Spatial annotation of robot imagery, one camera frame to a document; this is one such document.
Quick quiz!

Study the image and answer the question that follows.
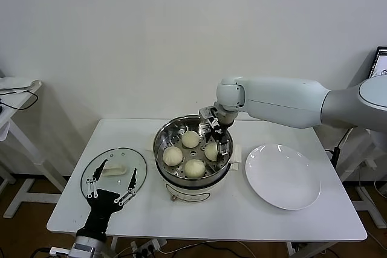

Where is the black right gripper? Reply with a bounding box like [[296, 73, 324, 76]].
[[198, 121, 230, 162]]

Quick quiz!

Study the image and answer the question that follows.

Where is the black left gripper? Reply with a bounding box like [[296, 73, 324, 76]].
[[75, 158, 138, 242]]

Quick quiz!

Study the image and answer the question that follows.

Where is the white steamed baozi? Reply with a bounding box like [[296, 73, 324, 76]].
[[181, 131, 200, 149], [184, 158, 206, 179], [162, 146, 184, 167], [204, 142, 223, 161]]

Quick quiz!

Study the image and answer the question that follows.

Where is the round glass pot lid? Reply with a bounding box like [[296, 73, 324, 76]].
[[80, 148, 148, 204]]

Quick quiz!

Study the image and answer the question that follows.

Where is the perforated steel steamer basket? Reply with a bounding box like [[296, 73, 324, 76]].
[[152, 115, 234, 188]]

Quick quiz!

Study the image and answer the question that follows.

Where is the white electric cooking pot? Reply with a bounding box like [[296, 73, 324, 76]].
[[145, 141, 244, 204]]

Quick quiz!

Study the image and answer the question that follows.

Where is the round white plate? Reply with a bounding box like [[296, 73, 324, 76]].
[[244, 144, 321, 210]]

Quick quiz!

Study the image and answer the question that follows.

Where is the white power strip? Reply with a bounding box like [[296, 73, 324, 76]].
[[129, 238, 167, 256]]

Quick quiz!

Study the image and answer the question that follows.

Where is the white side table with cloth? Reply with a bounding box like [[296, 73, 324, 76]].
[[0, 81, 68, 219]]

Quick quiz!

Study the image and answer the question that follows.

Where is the crumpled white cloth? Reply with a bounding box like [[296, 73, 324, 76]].
[[0, 76, 42, 92]]

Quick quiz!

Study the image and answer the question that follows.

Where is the white power adapter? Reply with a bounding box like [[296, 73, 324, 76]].
[[359, 157, 378, 170]]

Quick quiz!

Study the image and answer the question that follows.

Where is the white laptop side table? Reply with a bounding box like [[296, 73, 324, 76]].
[[338, 127, 387, 228]]

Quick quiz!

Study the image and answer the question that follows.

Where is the dark grey open laptop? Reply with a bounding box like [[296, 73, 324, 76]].
[[368, 45, 387, 79]]

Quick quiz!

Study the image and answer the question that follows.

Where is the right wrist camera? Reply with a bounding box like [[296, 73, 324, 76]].
[[198, 106, 221, 126]]

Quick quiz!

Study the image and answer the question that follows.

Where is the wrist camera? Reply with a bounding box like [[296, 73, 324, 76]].
[[50, 246, 72, 256], [198, 106, 221, 126]]

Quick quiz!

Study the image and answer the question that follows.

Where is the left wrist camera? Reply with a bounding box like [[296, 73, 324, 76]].
[[50, 246, 72, 256]]

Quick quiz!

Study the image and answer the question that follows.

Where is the black looped cable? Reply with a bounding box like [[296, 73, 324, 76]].
[[0, 89, 39, 111]]

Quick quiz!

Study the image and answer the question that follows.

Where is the black clamp with cable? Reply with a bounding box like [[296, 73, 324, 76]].
[[325, 127, 354, 167]]

